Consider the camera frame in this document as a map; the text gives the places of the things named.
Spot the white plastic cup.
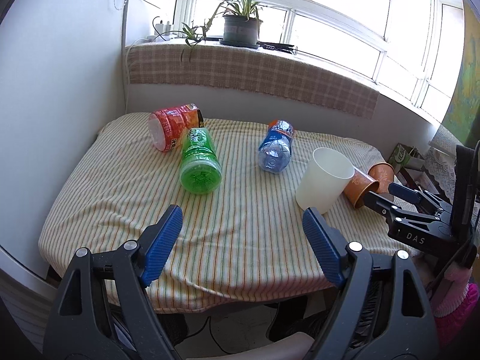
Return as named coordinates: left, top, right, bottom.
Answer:
left=295, top=147, right=355, bottom=214

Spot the orange patterned paper cup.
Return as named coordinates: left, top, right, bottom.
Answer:
left=343, top=167, right=379, bottom=209

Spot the white lace cloth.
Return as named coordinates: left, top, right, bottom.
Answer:
left=425, top=148, right=456, bottom=203

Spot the green paper bag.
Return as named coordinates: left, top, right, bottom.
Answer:
left=387, top=143, right=425, bottom=173

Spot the pink fuzzy sleeve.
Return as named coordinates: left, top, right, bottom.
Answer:
left=431, top=262, right=472, bottom=318

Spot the blue-label crushed plastic bottle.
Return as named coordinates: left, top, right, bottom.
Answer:
left=258, top=119, right=295, bottom=174

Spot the striped yellow tablecloth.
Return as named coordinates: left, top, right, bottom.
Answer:
left=37, top=111, right=423, bottom=314

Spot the green plastic bottle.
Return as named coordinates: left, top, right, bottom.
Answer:
left=180, top=127, right=222, bottom=194

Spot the brown plaid windowsill cloth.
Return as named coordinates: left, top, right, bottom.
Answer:
left=125, top=43, right=379, bottom=119

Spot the black object on windowsill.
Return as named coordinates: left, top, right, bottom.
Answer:
left=257, top=41, right=298, bottom=55

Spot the red-orange snack container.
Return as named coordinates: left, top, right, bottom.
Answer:
left=147, top=103, right=204, bottom=152

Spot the potted spider plant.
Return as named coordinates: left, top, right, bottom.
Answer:
left=155, top=0, right=262, bottom=54

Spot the white window frame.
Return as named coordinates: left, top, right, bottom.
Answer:
left=161, top=0, right=465, bottom=120

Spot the white wall charger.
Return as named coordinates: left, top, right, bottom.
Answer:
left=151, top=16, right=175, bottom=42

